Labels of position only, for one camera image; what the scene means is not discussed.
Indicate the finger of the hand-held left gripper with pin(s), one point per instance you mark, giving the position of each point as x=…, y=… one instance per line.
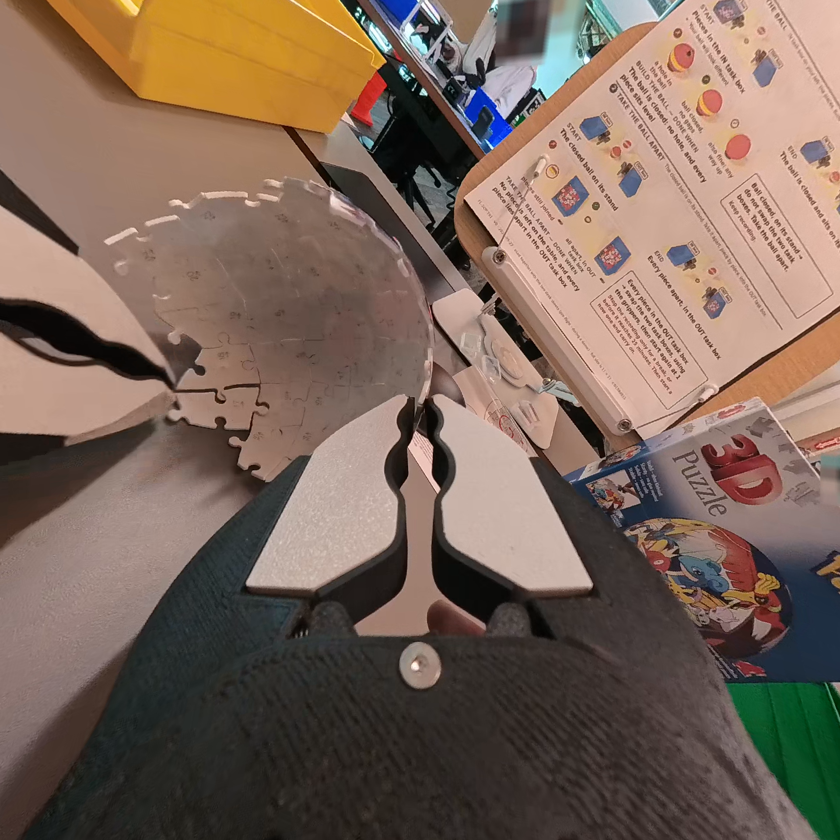
x=65, y=400
x=65, y=282

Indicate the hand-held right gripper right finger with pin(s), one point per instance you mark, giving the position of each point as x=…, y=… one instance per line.
x=512, y=518

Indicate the printed instruction sheet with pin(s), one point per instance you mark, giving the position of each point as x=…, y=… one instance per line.
x=689, y=197

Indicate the green plastic bin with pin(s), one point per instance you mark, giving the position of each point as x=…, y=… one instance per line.
x=794, y=741

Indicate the white stand base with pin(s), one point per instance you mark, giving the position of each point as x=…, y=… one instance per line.
x=518, y=394

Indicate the long wooden workbench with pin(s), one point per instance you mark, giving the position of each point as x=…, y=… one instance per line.
x=420, y=79

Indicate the blue plastic bin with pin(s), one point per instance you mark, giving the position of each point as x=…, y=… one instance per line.
x=489, y=111
x=400, y=8

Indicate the clear acrylic holder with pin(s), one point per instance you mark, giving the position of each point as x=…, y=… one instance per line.
x=485, y=348

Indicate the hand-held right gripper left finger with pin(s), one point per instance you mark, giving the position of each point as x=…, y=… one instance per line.
x=328, y=518

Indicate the partly built puzzle ball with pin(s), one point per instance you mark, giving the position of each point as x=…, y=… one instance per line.
x=295, y=295

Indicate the yellow plastic bin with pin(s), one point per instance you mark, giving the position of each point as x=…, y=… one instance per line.
x=249, y=59

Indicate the blue puzzle box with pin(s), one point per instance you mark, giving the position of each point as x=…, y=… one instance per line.
x=722, y=525

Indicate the folded paper instruction leaflet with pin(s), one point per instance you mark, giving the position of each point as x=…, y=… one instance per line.
x=499, y=420

